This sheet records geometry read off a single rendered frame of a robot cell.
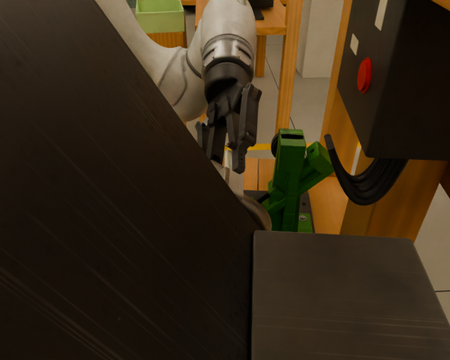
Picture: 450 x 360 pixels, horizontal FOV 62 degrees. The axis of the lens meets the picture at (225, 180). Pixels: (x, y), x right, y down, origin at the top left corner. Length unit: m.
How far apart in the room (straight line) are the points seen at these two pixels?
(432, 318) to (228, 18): 0.53
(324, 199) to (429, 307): 0.70
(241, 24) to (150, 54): 0.21
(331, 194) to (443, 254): 1.38
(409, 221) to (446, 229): 1.86
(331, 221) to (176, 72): 0.54
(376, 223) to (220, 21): 0.44
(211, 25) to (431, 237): 2.02
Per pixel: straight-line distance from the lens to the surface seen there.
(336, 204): 1.07
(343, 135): 1.10
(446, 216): 2.68
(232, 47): 0.65
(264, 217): 0.55
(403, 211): 0.70
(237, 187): 0.50
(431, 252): 2.39
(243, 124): 0.53
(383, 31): 0.37
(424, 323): 0.40
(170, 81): 0.79
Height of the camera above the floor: 1.54
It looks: 36 degrees down
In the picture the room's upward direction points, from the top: straight up
